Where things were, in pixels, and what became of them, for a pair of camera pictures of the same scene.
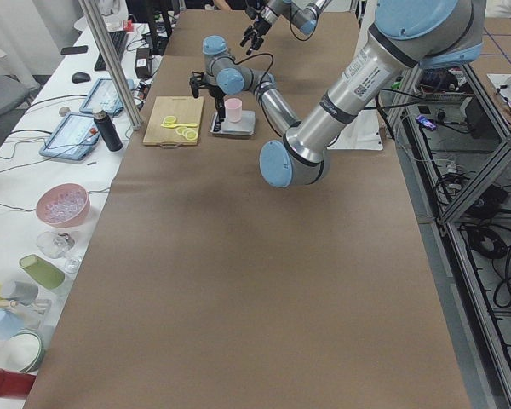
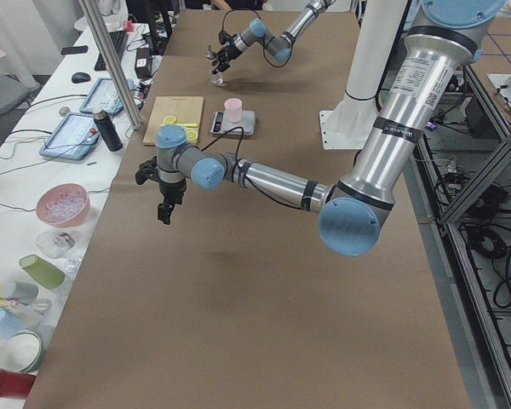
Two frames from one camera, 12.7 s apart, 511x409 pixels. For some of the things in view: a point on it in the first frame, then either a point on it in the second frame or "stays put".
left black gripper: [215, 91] → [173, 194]
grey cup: [22, 292] stays put
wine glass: [55, 244] stays put
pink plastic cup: [233, 107] stays put
